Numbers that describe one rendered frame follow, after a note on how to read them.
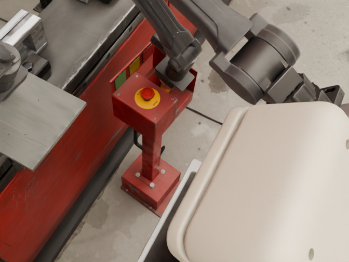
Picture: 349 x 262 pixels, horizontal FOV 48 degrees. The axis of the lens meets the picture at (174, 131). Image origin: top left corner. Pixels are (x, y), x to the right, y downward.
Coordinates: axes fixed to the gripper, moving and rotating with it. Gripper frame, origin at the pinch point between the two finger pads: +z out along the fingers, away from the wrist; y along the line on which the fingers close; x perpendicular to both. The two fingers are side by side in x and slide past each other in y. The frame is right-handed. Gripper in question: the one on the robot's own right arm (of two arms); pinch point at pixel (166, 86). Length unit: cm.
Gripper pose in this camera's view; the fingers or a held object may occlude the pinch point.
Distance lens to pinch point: 121.1
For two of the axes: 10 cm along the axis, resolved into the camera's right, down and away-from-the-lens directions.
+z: -2.9, 3.2, 9.0
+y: -7.7, -6.4, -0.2
